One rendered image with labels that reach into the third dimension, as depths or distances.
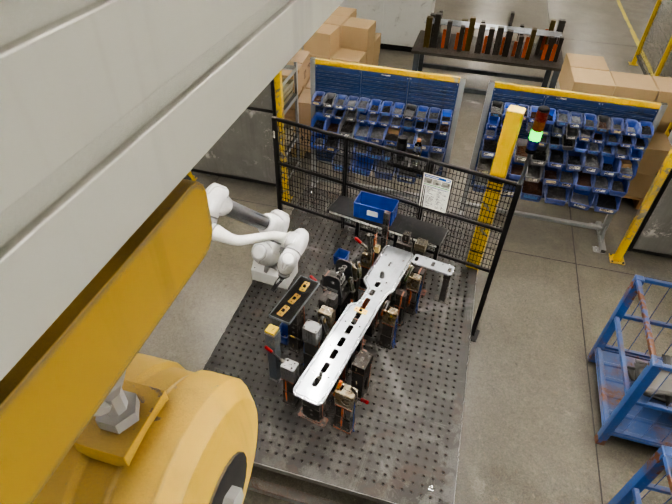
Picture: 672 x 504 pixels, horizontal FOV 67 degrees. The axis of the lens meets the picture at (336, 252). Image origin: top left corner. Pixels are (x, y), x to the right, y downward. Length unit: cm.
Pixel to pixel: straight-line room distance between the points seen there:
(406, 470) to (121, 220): 286
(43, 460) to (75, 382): 3
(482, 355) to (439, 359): 105
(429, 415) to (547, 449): 120
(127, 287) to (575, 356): 456
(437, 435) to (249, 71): 294
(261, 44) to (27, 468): 20
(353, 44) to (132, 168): 747
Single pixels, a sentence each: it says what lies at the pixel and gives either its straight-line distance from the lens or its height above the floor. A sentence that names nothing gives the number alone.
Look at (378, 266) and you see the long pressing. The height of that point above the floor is 100.
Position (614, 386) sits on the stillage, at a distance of 443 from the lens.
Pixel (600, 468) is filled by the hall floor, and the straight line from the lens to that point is 420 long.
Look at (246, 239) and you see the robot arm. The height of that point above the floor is 145.
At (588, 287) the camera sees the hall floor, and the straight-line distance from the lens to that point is 535.
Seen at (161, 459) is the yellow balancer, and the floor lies 315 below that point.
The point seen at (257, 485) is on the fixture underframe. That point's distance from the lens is 347.
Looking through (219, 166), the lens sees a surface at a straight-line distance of 591.
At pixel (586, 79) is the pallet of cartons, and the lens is 587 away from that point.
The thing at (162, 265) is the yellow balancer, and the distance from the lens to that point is 23.
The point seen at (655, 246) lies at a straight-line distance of 575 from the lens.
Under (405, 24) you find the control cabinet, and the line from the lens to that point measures 968.
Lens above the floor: 340
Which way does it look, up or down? 42 degrees down
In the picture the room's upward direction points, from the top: 2 degrees clockwise
